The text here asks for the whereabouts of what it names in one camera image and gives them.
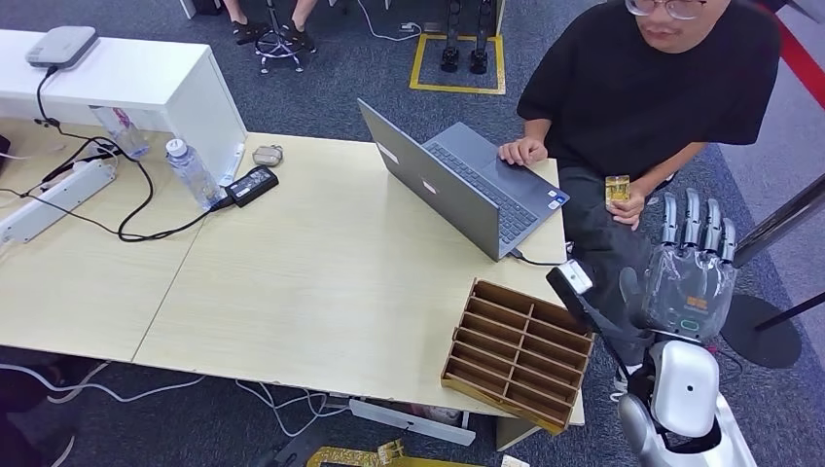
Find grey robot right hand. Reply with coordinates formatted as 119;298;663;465
620;187;740;342

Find person's left hand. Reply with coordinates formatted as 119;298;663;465
604;183;648;232

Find person's right hand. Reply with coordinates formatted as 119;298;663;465
497;135;550;168

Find gold card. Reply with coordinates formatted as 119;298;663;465
603;173;632;209

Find person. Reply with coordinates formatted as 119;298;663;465
497;0;783;403
222;0;320;55

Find brown wooden card organizer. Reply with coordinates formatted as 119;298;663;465
440;277;596;438

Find grey laptop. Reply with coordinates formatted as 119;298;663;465
357;98;571;263

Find thin black stanchion pole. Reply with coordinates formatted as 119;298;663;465
753;290;825;334

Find chrome stanchion pole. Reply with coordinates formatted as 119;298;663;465
732;172;825;270

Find black robot leg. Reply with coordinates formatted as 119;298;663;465
439;0;463;75
467;0;492;77

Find eyeglasses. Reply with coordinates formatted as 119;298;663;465
623;0;709;21

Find white table leg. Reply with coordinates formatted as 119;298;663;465
494;415;549;453

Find red barrier belt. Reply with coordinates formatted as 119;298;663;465
770;9;825;112

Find small grey earbuds case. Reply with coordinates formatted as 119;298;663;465
251;144;285;169

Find wheeled stool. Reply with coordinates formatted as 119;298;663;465
253;0;306;75

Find black power adapter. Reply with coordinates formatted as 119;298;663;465
223;165;281;209

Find white bar under table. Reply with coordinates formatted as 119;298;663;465
348;397;478;449

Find clear bottle with white cap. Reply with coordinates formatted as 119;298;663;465
164;137;225;213

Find yellow patterned floor piece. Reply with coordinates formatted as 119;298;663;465
305;439;485;467

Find white shelf box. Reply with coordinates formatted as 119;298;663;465
0;28;249;188

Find clear bottle with red label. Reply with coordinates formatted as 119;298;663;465
89;105;152;162

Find white power strip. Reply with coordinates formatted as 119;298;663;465
0;159;120;245

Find flat grey device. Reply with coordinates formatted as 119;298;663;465
24;25;100;71

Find black laptop cable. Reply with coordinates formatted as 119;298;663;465
508;247;570;269

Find thin white floor cable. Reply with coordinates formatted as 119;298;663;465
354;0;421;45

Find tangled white floor cable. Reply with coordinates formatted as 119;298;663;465
234;378;350;440

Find black adapter cable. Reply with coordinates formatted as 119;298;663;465
0;138;234;245

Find long white floor cable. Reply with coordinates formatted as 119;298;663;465
0;362;208;406

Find black device cable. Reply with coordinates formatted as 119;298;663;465
18;65;140;195

